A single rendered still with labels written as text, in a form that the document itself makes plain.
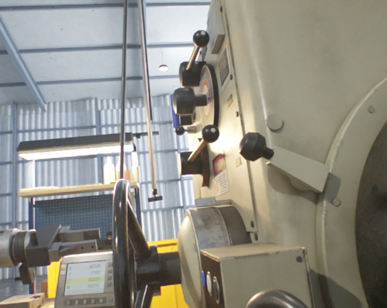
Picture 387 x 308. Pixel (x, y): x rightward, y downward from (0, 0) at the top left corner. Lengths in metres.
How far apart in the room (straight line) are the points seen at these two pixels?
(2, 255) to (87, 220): 1.80
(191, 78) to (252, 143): 0.49
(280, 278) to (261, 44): 0.36
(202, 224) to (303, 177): 0.23
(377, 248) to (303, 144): 0.18
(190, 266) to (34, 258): 0.38
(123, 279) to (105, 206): 2.13
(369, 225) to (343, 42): 0.31
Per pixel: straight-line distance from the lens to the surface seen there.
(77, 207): 2.68
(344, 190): 0.53
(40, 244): 0.84
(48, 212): 2.74
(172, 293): 3.32
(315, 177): 0.49
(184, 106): 0.79
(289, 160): 0.48
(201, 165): 0.93
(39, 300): 2.45
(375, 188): 0.50
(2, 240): 0.89
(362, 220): 0.51
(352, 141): 0.55
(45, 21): 11.70
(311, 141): 0.54
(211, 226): 0.62
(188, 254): 0.63
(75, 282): 1.39
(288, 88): 0.56
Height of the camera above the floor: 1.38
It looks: 13 degrees up
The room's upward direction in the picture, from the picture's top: 6 degrees counter-clockwise
